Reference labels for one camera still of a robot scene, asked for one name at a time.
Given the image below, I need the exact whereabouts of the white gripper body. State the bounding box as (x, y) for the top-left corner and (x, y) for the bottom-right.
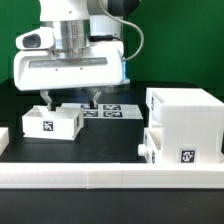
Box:
(14, 41), (124, 91)

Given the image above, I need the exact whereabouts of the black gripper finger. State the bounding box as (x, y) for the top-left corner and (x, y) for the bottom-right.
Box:
(89, 91), (101, 109)
(40, 90), (56, 111)

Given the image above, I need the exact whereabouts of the white front drawer box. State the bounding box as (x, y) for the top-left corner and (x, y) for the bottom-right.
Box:
(138, 128), (161, 164)

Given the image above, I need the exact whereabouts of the white drawer box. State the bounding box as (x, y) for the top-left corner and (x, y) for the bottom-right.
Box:
(138, 128), (161, 164)
(22, 106), (84, 140)

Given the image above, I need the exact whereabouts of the white drawer cabinet frame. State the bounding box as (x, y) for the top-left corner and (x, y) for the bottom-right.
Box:
(146, 87), (224, 164)

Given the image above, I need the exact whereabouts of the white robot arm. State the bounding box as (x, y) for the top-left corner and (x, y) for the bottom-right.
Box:
(14, 0), (141, 111)

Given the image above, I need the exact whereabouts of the white rear drawer box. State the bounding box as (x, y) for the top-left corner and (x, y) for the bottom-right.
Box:
(22, 106), (84, 140)

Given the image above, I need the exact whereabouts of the white marker base plate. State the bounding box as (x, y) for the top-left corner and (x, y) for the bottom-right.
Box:
(62, 103), (143, 120)

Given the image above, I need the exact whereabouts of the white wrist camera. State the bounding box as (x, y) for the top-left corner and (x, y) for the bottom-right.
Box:
(16, 27), (54, 50)

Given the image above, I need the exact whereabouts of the white left barrier rail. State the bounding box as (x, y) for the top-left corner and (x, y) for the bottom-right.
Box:
(0, 127), (9, 155)

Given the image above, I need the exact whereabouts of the white barrier rail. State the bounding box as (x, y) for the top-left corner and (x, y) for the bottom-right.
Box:
(0, 163), (224, 189)
(0, 127), (9, 155)

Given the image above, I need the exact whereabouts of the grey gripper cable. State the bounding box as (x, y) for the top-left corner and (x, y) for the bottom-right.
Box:
(98, 0), (146, 63)

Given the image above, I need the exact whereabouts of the white front barrier rail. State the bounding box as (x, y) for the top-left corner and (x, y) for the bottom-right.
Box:
(0, 163), (224, 189)

